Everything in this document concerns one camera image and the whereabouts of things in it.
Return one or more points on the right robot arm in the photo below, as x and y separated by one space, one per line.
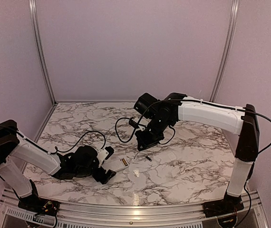
240 121

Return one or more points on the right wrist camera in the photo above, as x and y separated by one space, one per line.
135 125

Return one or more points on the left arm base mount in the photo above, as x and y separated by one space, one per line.
39 205

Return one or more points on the right aluminium frame post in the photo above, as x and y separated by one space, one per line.
226 49

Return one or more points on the aluminium frame post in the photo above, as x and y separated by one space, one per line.
39 46
226 49

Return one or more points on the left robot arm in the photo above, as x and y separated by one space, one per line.
84 162

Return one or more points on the front aluminium rail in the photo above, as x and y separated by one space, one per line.
81 215

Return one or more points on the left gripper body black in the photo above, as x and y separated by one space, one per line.
98 176

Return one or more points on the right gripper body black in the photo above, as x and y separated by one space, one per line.
156 132

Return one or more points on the white battery cover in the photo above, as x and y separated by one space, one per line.
171 156

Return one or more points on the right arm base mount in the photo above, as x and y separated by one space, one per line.
222 207

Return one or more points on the white remote control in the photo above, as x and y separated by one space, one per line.
114 165

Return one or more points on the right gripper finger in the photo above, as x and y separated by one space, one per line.
151 142
141 145

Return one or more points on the left aluminium frame post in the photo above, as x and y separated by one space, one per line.
39 46

